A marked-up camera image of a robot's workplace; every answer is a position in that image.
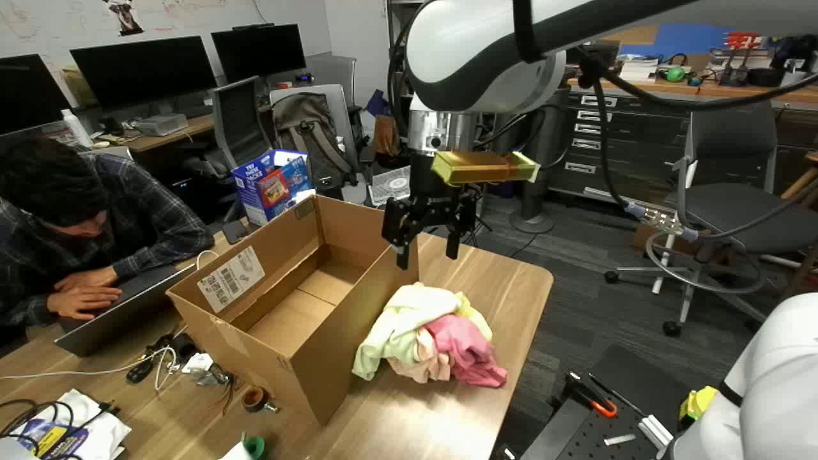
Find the gold wrist camera bar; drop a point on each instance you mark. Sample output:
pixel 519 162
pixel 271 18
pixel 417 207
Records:
pixel 486 166

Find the brown cardboard box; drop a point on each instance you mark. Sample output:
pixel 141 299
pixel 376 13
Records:
pixel 333 358

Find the dark drawer cabinet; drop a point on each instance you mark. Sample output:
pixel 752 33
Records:
pixel 641 153

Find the black mesh office chair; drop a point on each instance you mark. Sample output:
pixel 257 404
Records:
pixel 742 212

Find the person's left hand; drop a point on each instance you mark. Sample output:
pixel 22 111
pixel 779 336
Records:
pixel 91 277

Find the yellow towel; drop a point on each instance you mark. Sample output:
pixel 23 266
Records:
pixel 477 316

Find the blue sheet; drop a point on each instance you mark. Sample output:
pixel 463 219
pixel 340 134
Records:
pixel 692 40

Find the grey computer keyboard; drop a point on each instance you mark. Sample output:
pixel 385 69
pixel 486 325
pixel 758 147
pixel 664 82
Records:
pixel 163 123

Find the yellow green safety button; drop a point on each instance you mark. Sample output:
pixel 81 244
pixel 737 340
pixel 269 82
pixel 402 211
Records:
pixel 698 403

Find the green tape roll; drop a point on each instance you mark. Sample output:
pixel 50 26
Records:
pixel 257 449

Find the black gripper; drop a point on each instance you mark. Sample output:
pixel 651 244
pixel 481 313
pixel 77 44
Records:
pixel 430 212

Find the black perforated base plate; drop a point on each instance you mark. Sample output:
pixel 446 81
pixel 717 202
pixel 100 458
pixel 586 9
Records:
pixel 579 438

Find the person's right hand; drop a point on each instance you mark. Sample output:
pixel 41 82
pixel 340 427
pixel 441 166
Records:
pixel 81 303

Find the white plastic bottle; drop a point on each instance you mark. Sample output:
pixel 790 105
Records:
pixel 77 128

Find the small cardboard floor box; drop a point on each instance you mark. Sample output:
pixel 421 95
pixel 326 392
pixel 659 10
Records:
pixel 673 244

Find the black computer monitor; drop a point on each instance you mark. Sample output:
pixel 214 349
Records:
pixel 260 51
pixel 30 90
pixel 239 123
pixel 145 73

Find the short silver metal bar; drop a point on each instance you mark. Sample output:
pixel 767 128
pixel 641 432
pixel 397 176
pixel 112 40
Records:
pixel 655 432

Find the long wooden monitor desk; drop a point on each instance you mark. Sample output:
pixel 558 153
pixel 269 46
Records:
pixel 163 136

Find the grey laptop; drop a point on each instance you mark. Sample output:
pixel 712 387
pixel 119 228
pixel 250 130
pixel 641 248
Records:
pixel 112 320

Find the grey olive backpack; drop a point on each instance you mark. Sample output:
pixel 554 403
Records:
pixel 308 136

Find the blue printed carton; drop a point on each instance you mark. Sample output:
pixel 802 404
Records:
pixel 271 188

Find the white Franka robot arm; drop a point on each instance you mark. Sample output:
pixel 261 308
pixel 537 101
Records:
pixel 477 41

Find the light green towel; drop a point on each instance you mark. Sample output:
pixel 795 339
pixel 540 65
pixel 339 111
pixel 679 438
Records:
pixel 400 320

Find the flat silver metal box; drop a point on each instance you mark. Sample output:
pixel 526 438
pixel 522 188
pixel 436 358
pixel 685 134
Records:
pixel 390 185

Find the cluttered wooden workbench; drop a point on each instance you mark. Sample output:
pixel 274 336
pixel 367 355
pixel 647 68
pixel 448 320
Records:
pixel 706 90

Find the peach shirt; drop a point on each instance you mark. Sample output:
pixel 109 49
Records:
pixel 422 362

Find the brown tape roll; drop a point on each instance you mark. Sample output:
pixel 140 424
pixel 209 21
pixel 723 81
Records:
pixel 260 399

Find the person in plaid shirt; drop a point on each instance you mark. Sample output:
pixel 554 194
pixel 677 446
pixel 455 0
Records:
pixel 128 212

